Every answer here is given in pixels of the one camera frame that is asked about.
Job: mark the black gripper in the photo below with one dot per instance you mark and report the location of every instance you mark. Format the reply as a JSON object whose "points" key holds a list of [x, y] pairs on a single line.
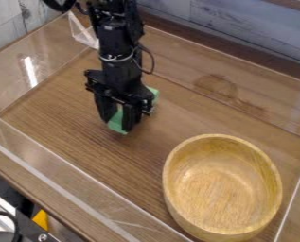
{"points": [[116, 86]]}

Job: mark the green rectangular block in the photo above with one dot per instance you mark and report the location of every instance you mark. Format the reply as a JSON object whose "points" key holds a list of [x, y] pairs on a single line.
{"points": [[115, 121]]}

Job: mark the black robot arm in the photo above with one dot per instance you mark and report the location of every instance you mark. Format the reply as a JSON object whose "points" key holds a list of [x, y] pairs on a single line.
{"points": [[116, 25]]}

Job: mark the brown wooden bowl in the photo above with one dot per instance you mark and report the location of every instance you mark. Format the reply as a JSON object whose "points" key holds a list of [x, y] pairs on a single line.
{"points": [[222, 188]]}

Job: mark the yellow black machine base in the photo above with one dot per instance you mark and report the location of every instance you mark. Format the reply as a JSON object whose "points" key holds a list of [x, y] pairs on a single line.
{"points": [[20, 229]]}

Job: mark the clear acrylic corner bracket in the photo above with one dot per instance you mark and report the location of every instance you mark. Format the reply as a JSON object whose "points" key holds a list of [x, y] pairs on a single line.
{"points": [[82, 34]]}

